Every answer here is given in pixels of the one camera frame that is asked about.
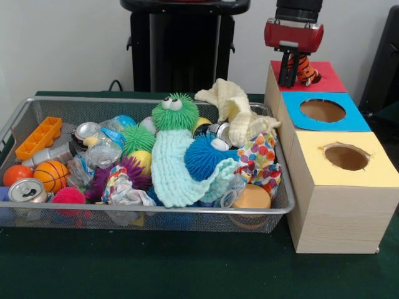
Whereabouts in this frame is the silver drink can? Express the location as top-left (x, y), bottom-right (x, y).
top-left (8, 178), bottom-right (49, 203)

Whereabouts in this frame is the mint green muslin cloth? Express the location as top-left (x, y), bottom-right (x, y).
top-left (151, 129), bottom-right (241, 209)

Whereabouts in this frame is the dark green tablecloth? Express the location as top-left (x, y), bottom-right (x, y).
top-left (0, 90), bottom-right (399, 299)

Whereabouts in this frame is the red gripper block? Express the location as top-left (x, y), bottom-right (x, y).
top-left (264, 17), bottom-right (325, 88)

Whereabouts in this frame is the black flat panel stand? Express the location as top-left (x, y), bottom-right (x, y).
top-left (358, 5), bottom-right (399, 118)

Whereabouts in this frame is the small orange basketball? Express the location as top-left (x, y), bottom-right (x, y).
top-left (33, 160), bottom-right (70, 194)

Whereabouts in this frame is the orange toy building brick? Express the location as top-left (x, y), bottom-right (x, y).
top-left (15, 116), bottom-right (63, 161)

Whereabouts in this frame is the smooth orange-red ball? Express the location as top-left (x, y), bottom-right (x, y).
top-left (2, 164), bottom-right (34, 187)

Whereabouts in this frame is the small green spiky rubber ball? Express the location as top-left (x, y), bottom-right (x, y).
top-left (120, 124), bottom-right (156, 157)

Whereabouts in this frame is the pink spiky rubber ball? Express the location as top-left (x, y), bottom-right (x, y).
top-left (50, 183), bottom-right (88, 216)

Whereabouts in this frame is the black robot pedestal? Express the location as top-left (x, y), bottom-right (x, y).
top-left (120, 0), bottom-right (252, 93)

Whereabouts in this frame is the wooden box with three holes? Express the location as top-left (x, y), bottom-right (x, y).
top-left (264, 60), bottom-right (399, 255)

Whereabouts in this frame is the cream muslin cloth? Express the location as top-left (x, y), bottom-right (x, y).
top-left (195, 78), bottom-right (282, 147)

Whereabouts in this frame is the crumpled polka dot paper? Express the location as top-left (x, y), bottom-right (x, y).
top-left (236, 132), bottom-right (283, 200)

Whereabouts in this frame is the shallow wire mesh bin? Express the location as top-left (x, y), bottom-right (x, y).
top-left (0, 95), bottom-right (296, 234)

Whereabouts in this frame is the small tiger plush toy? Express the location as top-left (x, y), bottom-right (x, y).
top-left (287, 52), bottom-right (324, 88)

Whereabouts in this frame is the blue spiky ball with eyes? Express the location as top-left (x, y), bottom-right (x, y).
top-left (183, 135), bottom-right (241, 182)

